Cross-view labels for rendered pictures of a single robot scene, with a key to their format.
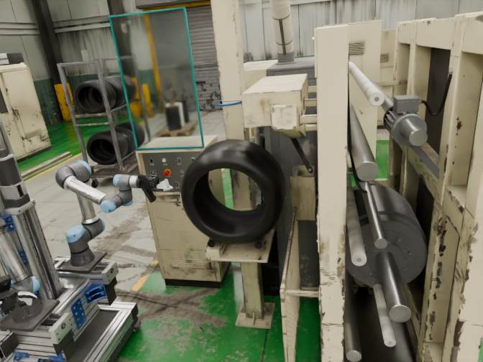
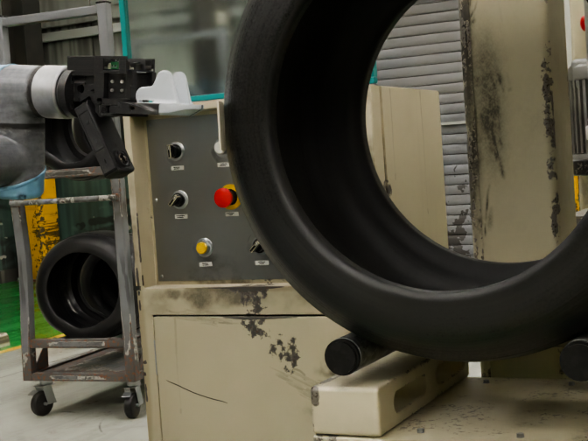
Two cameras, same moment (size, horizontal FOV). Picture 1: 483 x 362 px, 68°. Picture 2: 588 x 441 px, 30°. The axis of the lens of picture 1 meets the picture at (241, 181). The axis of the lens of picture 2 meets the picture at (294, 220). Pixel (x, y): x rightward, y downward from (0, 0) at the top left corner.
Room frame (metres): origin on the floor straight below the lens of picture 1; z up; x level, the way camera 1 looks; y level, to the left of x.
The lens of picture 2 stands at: (0.55, -0.02, 1.13)
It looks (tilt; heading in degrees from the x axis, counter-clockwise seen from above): 3 degrees down; 12
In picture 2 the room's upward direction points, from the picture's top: 4 degrees counter-clockwise
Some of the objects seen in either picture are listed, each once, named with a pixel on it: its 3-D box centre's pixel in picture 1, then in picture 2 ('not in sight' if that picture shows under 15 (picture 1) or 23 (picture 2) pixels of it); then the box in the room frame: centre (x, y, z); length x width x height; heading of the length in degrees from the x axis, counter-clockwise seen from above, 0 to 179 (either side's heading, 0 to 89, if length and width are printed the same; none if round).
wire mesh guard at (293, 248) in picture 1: (293, 289); not in sight; (1.66, -0.23, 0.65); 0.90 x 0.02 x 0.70; 166
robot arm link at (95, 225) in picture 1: (85, 200); not in sight; (2.20, 1.04, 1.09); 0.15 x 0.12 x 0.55; 154
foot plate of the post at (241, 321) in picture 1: (255, 312); not in sight; (2.21, -0.01, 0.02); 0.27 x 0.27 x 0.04; 76
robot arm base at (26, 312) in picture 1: (25, 304); not in sight; (1.60, 1.22, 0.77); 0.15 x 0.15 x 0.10
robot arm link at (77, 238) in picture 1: (77, 238); not in sight; (2.09, 1.10, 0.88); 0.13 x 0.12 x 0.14; 154
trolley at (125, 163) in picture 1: (113, 119); (134, 207); (5.95, 2.00, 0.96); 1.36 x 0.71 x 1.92; 166
